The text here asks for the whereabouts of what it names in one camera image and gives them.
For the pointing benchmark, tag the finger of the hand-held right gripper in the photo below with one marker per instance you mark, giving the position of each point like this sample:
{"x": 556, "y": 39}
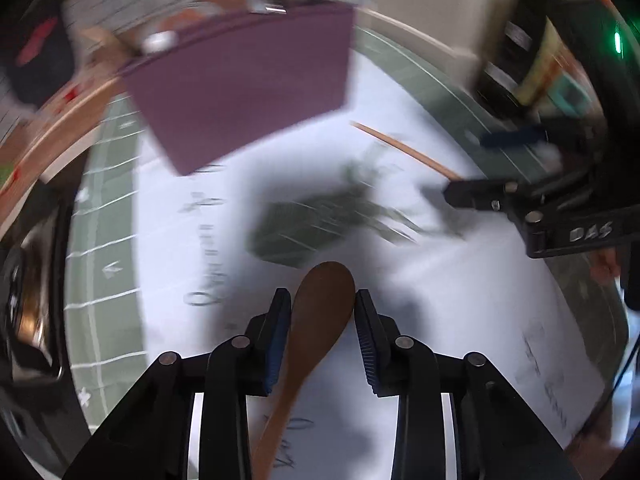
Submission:
{"x": 480, "y": 194}
{"x": 515, "y": 136}

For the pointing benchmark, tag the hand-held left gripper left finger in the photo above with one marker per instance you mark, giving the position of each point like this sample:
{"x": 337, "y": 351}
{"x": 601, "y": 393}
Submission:
{"x": 279, "y": 345}

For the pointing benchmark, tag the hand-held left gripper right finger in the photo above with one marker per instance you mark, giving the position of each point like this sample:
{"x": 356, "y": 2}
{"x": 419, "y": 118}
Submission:
{"x": 364, "y": 340}

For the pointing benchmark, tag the wooden spoon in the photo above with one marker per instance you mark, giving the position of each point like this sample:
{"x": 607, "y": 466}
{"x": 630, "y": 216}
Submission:
{"x": 322, "y": 300}

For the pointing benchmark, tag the wooden chopstick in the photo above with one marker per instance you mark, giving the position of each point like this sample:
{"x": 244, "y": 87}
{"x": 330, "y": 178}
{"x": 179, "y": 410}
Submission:
{"x": 405, "y": 149}

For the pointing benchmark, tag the purple utensil holder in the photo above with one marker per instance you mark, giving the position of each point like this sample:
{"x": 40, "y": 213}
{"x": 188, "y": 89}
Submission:
{"x": 240, "y": 85}

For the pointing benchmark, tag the person's right hand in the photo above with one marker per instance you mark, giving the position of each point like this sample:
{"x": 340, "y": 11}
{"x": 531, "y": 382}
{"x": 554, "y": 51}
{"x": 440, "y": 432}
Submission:
{"x": 606, "y": 267}

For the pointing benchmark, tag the dark sauce bottle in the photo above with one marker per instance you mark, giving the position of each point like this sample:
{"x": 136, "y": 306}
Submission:
{"x": 525, "y": 55}

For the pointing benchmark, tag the white paper sheet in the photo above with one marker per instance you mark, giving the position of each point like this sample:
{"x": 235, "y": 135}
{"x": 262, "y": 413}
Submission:
{"x": 175, "y": 240}

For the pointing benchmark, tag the black stove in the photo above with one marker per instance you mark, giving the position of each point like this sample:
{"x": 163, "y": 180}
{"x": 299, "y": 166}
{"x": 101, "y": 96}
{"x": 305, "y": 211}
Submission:
{"x": 30, "y": 300}

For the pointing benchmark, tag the white spoon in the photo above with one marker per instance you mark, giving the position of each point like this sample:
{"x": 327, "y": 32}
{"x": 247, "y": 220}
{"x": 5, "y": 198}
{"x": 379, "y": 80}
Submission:
{"x": 160, "y": 42}

